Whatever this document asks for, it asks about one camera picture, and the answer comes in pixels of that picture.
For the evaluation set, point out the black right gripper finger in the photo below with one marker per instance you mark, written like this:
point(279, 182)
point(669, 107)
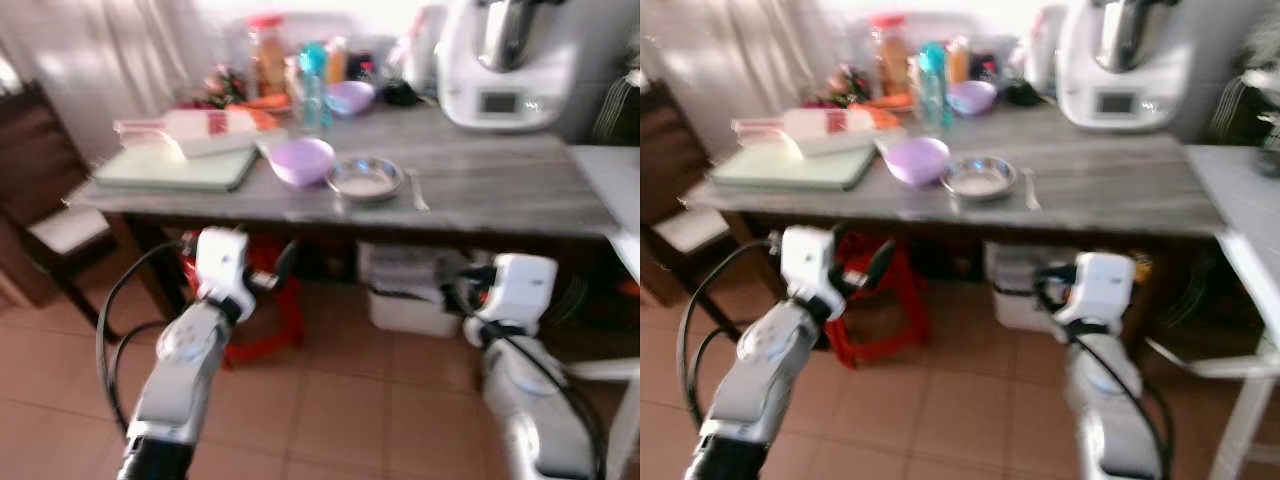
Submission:
point(456, 290)
point(1041, 284)

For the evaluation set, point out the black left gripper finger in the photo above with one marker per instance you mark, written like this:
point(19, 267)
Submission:
point(880, 260)
point(286, 260)

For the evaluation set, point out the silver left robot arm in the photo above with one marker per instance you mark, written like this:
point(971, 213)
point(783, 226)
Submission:
point(185, 365)
point(765, 360)

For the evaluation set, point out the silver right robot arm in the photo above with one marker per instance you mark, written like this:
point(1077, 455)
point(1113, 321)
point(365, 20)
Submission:
point(1105, 400)
point(530, 400)

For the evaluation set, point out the white storage box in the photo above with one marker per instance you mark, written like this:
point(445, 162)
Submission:
point(410, 300)
point(1010, 300)

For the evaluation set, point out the red plastic stool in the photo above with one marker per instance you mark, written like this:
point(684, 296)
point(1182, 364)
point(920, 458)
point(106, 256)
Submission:
point(275, 330)
point(900, 310)

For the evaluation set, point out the large purple bowl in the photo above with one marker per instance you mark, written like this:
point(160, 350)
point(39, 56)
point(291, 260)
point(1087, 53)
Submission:
point(917, 161)
point(302, 162)

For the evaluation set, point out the grey wooden table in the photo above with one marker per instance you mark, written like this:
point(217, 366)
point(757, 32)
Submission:
point(1100, 180)
point(480, 180)

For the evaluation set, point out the shallow metal bowl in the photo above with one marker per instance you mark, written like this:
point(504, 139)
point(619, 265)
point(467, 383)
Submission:
point(979, 179)
point(365, 180)

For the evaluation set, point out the pale green cutting board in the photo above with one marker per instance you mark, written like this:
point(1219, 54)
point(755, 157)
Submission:
point(790, 170)
point(170, 172)

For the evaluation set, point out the white red striped cloth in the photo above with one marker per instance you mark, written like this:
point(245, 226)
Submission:
point(820, 128)
point(200, 128)

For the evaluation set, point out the orange plate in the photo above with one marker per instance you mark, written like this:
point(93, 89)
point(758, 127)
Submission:
point(268, 101)
point(890, 101)

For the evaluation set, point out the white side table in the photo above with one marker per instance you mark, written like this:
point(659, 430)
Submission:
point(610, 180)
point(1245, 220)

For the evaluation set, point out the small purple bowl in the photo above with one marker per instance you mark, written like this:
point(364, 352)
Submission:
point(972, 97)
point(350, 97)

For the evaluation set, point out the red flower bunch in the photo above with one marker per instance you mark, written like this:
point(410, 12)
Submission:
point(842, 88)
point(218, 88)

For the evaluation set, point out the blue plastic bottle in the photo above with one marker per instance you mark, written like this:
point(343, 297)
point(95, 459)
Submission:
point(313, 85)
point(934, 85)

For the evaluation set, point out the small black container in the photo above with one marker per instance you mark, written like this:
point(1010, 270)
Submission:
point(402, 95)
point(1022, 94)

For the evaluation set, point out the white kitchen machine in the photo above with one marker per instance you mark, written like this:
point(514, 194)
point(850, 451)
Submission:
point(510, 90)
point(1125, 90)

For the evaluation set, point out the red lidded glass jar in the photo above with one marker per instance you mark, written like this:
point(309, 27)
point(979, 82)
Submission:
point(891, 58)
point(268, 58)

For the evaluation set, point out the small orange bottle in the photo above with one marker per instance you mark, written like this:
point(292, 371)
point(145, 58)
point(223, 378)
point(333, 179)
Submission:
point(336, 62)
point(958, 62)

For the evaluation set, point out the dark wooden chair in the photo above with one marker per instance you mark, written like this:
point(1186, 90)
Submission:
point(40, 170)
point(670, 160)

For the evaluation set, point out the black striped chair back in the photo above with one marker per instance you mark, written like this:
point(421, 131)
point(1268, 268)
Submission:
point(618, 110)
point(1232, 110)

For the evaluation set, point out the white jug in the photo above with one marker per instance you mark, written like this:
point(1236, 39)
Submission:
point(425, 45)
point(1045, 45)

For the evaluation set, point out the white curtain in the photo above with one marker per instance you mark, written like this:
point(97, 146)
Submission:
point(730, 50)
point(110, 50)

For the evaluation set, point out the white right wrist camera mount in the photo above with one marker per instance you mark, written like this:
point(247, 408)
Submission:
point(1100, 285)
point(522, 285)

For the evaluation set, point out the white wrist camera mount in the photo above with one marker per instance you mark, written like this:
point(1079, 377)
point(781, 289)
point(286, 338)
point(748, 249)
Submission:
point(1100, 285)
point(222, 262)
point(808, 260)
point(522, 285)

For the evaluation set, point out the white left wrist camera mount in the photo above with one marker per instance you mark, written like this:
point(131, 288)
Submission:
point(222, 262)
point(808, 260)

